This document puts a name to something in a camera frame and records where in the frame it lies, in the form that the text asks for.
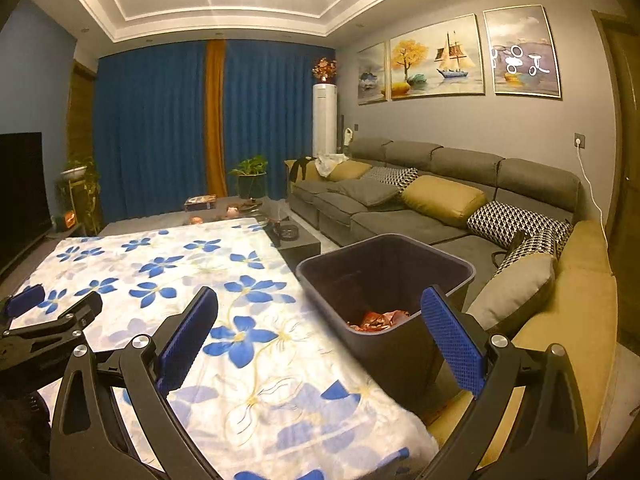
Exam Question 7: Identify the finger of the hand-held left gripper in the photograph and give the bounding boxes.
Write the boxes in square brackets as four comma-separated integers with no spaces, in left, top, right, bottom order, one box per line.
[0,291,103,361]
[0,285,47,323]

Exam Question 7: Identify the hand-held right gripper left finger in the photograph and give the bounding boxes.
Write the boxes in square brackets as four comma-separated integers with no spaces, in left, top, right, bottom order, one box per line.
[50,286,224,480]

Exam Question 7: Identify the grey and yellow sectional sofa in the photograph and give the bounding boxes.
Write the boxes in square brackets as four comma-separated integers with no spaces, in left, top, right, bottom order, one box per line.
[285,137,621,471]

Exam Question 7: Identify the framed grey purple painting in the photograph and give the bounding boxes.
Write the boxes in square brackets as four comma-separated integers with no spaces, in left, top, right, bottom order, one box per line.
[482,5,562,98]

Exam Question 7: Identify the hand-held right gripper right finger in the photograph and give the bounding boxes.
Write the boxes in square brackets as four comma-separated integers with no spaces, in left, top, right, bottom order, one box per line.
[421,285,589,480]

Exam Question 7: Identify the potted plant in dark pot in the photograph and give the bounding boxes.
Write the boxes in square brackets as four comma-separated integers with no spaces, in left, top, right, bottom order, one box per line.
[229,156,268,200]

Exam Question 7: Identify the trailing plant on stand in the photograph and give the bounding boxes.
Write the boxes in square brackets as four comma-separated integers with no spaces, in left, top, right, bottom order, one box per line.
[57,155,101,236]

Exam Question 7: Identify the white clothes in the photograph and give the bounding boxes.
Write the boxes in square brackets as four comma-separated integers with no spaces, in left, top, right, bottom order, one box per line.
[315,152,348,177]

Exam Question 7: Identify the red snack packet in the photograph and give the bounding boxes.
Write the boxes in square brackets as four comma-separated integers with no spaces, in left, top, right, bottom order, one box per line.
[347,310,423,333]

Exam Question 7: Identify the dark coffee table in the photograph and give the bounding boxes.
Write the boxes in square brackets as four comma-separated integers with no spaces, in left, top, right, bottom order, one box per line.
[265,215,322,261]

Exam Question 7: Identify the orange artificial flowers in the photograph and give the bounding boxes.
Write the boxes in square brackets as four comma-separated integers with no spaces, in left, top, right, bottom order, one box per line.
[312,57,338,83]

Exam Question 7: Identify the white standing air conditioner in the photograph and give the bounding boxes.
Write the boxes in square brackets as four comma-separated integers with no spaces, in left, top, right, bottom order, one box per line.
[312,84,338,157]

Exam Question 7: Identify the houndstooth cushion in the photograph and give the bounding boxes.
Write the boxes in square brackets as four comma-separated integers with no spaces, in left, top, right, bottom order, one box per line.
[495,230,568,273]

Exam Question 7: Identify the black television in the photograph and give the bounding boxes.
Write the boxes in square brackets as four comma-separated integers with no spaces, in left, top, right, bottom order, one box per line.
[0,132,51,271]

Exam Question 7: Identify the flat grey cushion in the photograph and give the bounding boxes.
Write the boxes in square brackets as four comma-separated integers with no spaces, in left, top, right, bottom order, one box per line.
[337,179,401,206]

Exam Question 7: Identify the large black white patterned cushion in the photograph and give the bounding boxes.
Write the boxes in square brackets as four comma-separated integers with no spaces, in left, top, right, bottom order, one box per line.
[467,201,573,246]

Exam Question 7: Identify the black garment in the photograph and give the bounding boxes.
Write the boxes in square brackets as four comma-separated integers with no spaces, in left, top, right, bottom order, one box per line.
[287,157,313,183]

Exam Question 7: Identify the grey cushion with dark edge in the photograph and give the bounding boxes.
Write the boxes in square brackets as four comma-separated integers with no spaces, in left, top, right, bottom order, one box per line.
[467,252,557,328]

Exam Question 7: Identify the dark grey trash bin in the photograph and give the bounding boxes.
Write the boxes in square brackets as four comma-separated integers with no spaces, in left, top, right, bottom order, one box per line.
[295,234,475,401]

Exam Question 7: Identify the wide blue curtain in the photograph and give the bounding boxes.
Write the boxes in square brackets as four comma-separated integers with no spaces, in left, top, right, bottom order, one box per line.
[97,40,211,223]

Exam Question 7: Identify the black handbag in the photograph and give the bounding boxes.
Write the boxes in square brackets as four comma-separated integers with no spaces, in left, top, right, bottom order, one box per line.
[492,230,526,263]

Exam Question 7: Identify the framed tree and ship painting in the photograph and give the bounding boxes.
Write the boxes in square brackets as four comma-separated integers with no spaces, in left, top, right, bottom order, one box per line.
[390,14,486,98]

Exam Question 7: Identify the orange curtain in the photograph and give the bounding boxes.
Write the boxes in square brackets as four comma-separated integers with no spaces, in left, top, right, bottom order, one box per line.
[205,39,230,198]

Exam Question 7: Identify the small yellow cushion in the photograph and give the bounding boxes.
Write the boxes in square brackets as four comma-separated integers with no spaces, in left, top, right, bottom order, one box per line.
[327,160,373,182]

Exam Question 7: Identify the white cable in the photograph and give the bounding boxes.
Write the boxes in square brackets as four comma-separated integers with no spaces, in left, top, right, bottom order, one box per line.
[575,145,611,246]

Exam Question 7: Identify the large yellow leather cushion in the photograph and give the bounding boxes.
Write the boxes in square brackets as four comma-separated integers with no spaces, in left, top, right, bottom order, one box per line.
[401,176,487,228]

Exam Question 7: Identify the wooden door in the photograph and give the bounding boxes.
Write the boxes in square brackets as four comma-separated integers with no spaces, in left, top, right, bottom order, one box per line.
[592,10,640,341]

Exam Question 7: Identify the small black white patterned cushion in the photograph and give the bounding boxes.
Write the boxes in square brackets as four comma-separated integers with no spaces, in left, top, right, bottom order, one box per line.
[362,166,420,192]

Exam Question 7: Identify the small framed painting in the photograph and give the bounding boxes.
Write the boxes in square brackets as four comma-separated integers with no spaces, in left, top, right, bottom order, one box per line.
[357,42,390,106]

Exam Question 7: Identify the blue floral tablecloth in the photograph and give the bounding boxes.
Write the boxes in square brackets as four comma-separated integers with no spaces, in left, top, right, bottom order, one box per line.
[0,215,453,480]

